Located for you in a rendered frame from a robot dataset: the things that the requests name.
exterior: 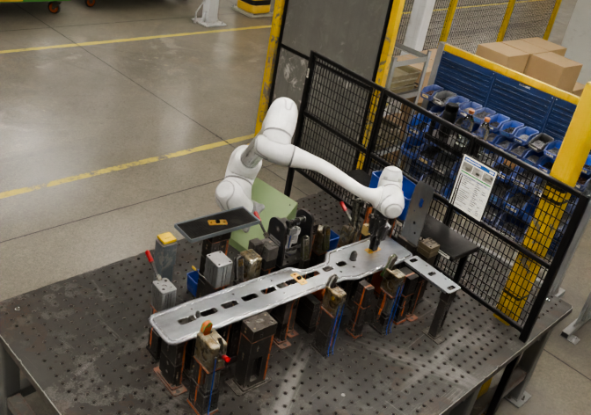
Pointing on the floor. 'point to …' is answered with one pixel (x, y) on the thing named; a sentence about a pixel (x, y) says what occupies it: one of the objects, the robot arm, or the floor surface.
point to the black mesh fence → (455, 199)
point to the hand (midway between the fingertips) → (374, 243)
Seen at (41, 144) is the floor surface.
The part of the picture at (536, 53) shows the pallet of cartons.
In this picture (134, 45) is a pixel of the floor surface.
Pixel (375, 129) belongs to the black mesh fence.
